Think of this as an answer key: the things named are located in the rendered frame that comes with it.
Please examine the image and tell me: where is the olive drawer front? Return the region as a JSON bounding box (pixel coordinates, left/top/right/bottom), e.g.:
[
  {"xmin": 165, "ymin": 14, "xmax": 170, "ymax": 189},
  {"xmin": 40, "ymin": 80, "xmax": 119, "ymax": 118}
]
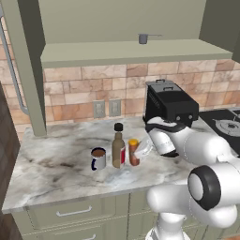
[
  {"xmin": 25, "ymin": 196, "xmax": 117, "ymax": 223},
  {"xmin": 21, "ymin": 216, "xmax": 129, "ymax": 240}
]

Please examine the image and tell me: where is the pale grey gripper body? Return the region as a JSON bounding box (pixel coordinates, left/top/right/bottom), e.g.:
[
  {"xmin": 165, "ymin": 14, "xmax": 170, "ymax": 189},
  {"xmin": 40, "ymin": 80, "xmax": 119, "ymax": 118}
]
[{"xmin": 133, "ymin": 139, "xmax": 155, "ymax": 160}]

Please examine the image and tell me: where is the grey bar door handle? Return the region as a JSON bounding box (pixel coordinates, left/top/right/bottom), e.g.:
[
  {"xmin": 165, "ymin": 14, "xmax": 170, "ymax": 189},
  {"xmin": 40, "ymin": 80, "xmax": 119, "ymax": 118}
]
[{"xmin": 0, "ymin": 5, "xmax": 30, "ymax": 116}]

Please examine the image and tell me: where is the grey wall socket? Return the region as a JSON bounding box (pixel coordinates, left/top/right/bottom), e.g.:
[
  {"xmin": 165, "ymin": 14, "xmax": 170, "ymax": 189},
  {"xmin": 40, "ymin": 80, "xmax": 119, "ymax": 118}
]
[
  {"xmin": 92, "ymin": 99, "xmax": 106, "ymax": 119},
  {"xmin": 108, "ymin": 97, "xmax": 123, "ymax": 118}
]

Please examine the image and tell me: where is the brown syrup bottle black cap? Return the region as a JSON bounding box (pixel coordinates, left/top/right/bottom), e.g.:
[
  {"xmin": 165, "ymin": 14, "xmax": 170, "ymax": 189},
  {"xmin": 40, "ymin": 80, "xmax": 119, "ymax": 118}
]
[{"xmin": 111, "ymin": 122, "xmax": 128, "ymax": 170}]

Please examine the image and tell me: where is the white mug with dark handle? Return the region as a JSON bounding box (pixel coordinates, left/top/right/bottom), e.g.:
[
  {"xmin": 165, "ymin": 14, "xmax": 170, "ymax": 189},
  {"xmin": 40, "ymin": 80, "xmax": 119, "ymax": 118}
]
[{"xmin": 90, "ymin": 146, "xmax": 108, "ymax": 172}]

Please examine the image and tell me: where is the olive base cupboard door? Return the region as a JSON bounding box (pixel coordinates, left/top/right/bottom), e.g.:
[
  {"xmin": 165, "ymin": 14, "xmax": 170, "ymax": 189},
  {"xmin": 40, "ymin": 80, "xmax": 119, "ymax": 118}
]
[{"xmin": 127, "ymin": 188, "xmax": 164, "ymax": 240}]

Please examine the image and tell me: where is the olive cabinet door with handle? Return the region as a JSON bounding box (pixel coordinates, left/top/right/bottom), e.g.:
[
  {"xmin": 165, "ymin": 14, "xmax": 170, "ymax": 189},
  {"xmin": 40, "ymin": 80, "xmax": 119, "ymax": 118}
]
[{"xmin": 0, "ymin": 0, "xmax": 48, "ymax": 138}]

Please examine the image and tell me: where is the black toaster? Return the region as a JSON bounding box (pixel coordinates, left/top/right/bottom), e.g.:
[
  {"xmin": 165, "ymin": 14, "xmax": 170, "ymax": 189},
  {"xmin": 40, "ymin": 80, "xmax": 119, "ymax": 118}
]
[{"xmin": 142, "ymin": 79, "xmax": 201, "ymax": 128}]

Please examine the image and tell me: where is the dark wooden tall panel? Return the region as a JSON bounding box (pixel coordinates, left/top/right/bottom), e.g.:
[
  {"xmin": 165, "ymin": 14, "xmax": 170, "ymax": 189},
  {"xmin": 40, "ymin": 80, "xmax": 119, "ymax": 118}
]
[{"xmin": 0, "ymin": 82, "xmax": 23, "ymax": 240}]

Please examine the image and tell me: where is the black hob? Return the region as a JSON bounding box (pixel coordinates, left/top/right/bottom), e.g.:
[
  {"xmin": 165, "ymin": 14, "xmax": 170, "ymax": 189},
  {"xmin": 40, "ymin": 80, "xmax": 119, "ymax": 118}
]
[{"xmin": 198, "ymin": 107, "xmax": 240, "ymax": 148}]

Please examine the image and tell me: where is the orange honey bottle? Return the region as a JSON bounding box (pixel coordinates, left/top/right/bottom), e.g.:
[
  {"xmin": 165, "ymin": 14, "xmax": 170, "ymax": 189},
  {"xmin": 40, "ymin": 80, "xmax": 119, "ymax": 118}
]
[{"xmin": 127, "ymin": 138, "xmax": 141, "ymax": 167}]

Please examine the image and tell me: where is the olive open wall cabinet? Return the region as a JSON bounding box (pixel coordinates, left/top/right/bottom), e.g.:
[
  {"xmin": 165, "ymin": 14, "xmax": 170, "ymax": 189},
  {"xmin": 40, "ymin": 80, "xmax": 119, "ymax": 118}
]
[{"xmin": 37, "ymin": 0, "xmax": 240, "ymax": 69}]

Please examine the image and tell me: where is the grey measuring cup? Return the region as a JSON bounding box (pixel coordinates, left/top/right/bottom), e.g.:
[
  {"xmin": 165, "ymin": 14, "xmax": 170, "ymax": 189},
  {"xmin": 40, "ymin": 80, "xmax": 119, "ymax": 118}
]
[{"xmin": 138, "ymin": 33, "xmax": 163, "ymax": 45}]

